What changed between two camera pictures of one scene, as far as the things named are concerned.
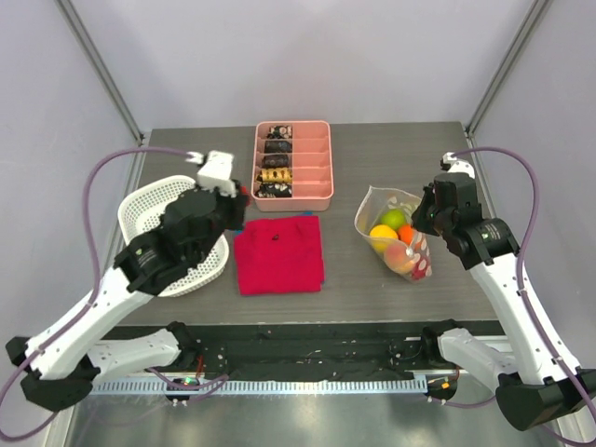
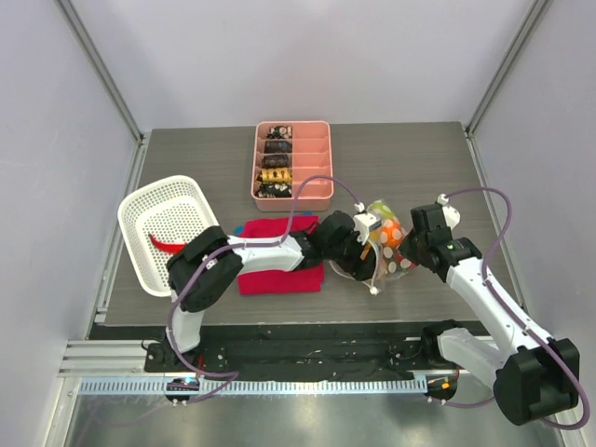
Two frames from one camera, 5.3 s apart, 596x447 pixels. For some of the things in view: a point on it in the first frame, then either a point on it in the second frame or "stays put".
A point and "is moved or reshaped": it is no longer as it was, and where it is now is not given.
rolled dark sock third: x=276 y=161 stays put
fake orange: x=406 y=233 is moved or reshaped
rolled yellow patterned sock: x=275 y=175 stays put
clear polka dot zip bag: x=385 y=221 is moved or reshaped
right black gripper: x=426 y=214 → x=412 y=249
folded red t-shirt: x=279 y=255 stays put
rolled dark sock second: x=277 y=146 stays put
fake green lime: x=394 y=218 → x=384 y=209
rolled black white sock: x=275 y=190 stays put
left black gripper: x=238 y=203 → x=360 y=269
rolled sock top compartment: x=282 y=131 stays put
